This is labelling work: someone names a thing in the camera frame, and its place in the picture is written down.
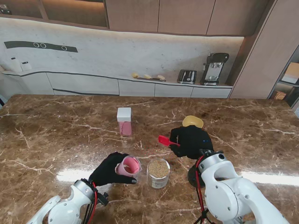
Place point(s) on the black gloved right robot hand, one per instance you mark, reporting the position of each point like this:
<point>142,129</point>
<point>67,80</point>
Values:
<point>191,142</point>

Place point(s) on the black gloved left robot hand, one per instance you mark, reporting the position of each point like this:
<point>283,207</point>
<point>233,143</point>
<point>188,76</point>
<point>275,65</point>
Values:
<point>108,170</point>

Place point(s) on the pink plastic measuring cup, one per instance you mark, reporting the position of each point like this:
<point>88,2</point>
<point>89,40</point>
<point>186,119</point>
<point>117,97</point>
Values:
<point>129,166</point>

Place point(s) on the yellow plastic bowl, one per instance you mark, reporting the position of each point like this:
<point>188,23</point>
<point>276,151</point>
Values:
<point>192,121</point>

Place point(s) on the red plastic scoop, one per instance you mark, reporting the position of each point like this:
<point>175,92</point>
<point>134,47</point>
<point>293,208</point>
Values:
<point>164,140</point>

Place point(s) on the black round jar lid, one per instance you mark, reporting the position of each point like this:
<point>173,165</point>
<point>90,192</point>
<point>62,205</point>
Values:
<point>192,176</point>

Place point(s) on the clear grain jar with label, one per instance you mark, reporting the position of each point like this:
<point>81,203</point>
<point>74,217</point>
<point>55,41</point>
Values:
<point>158,172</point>

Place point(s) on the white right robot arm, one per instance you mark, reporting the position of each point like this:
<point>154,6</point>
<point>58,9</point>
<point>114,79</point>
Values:
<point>229,193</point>

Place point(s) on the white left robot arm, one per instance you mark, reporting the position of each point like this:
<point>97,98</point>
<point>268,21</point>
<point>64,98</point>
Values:
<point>65,207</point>

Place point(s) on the clear airtight container white lid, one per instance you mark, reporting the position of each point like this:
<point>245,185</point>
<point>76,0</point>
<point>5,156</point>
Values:
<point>124,121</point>

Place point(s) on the black silver toaster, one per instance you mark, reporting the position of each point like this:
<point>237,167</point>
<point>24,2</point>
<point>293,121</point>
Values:
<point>187,77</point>

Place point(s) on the yellow fruit piece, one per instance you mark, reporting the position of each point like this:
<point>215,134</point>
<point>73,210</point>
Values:
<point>134,75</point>
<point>160,77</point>
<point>147,76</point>

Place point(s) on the dark serving board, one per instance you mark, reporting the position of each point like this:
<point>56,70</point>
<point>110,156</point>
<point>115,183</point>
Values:
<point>151,79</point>

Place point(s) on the black espresso machine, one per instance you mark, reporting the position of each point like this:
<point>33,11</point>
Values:
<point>215,67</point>

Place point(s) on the white counter with drawers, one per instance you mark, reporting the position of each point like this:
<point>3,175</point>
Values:
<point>93,85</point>

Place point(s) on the brown tall cabinet panel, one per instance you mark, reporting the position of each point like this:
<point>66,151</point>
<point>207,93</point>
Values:
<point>254,65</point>

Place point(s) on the orange printed box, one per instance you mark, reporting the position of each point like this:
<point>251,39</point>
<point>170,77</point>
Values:
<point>279,95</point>

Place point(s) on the beige cardboard box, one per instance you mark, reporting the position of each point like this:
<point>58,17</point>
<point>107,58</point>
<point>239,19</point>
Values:
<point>291,73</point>

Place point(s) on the short white bottle black cap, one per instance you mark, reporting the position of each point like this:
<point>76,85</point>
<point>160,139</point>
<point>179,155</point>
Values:
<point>26,66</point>

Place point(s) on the tall white bottle black cap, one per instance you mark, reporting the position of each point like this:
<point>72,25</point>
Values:
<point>15,65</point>

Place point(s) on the small dark shelf item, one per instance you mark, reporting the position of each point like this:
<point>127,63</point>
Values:
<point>4,10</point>

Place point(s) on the brown wooden wall cabinets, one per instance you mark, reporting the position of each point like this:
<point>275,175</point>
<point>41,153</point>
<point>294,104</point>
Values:
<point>182,16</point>

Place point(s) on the black wall panel with rings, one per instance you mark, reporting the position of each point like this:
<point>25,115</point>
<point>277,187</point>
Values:
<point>23,44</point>

